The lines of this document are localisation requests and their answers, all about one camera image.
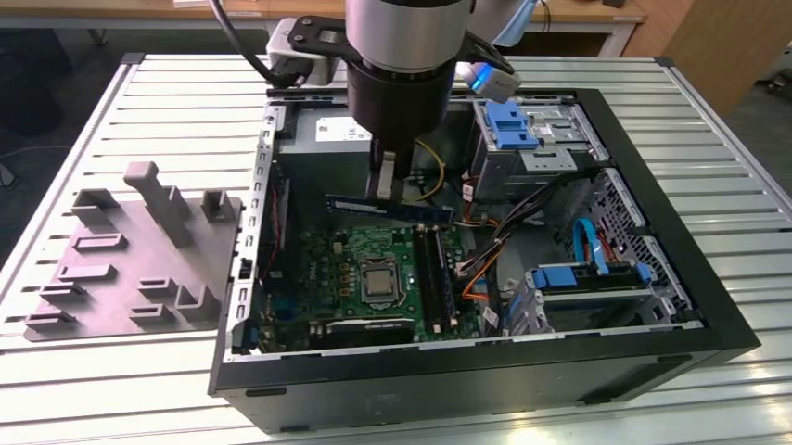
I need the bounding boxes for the blue RAM stick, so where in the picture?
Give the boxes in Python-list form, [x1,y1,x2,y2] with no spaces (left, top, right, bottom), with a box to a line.
[325,193,458,224]

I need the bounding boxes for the dark RAM stick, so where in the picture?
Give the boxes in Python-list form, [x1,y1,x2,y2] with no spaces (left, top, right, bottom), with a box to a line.
[430,222,464,328]

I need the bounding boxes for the blue drive latch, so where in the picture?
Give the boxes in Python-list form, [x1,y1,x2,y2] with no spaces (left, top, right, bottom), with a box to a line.
[485,100,548,151]

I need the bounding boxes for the grey power supply unit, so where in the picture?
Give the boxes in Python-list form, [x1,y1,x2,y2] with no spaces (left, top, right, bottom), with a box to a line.
[274,108,398,224]

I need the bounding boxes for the silver drive cage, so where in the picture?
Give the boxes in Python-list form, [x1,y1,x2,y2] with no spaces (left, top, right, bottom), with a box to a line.
[471,99,612,200]

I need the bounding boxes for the black CPU socket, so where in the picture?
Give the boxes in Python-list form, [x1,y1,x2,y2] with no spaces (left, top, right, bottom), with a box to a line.
[356,256,408,311]

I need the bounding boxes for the green motherboard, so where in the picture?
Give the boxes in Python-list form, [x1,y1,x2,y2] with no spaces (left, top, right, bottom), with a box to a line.
[259,221,497,353]

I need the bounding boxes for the silver CPU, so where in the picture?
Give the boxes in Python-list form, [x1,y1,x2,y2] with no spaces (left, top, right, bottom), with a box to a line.
[362,269,397,299]

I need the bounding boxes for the black graphics card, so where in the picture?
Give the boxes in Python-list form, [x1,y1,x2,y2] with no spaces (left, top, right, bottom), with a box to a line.
[322,314,417,347]

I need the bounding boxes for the hard disk in blue carrier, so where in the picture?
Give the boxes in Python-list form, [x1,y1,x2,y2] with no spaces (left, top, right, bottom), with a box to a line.
[531,261,652,292]

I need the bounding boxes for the wooden desk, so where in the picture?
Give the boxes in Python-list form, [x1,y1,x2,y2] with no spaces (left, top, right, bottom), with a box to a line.
[0,0,649,57]

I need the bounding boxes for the grey parts rack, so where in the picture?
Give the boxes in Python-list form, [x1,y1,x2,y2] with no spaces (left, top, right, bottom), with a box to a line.
[23,160,247,342]

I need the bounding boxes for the wooden cabinet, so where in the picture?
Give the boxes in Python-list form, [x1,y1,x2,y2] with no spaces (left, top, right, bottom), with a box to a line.
[624,0,792,122]

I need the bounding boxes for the black chair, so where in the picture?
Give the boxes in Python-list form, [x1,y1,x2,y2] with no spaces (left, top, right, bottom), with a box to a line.
[0,27,71,138]

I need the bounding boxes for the black PC case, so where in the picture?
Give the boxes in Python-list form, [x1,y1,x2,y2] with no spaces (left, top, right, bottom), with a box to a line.
[207,86,763,435]

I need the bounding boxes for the yellow wire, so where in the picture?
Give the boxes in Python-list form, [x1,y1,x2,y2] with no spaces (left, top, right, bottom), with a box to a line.
[401,138,448,204]

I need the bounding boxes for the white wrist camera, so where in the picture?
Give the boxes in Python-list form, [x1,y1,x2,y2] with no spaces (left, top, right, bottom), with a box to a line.
[456,62,525,104]
[265,16,348,88]

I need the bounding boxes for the black wire bundle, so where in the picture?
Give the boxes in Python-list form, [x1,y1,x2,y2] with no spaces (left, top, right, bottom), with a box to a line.
[492,171,605,249]

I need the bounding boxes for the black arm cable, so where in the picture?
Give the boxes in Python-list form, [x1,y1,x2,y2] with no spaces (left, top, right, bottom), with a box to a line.
[207,0,278,83]

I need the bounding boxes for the orange wires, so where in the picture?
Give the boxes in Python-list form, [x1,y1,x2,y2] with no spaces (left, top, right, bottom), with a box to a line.
[463,271,500,305]

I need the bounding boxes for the blue flat data wire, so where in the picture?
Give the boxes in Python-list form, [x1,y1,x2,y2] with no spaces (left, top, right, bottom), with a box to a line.
[572,216,613,275]

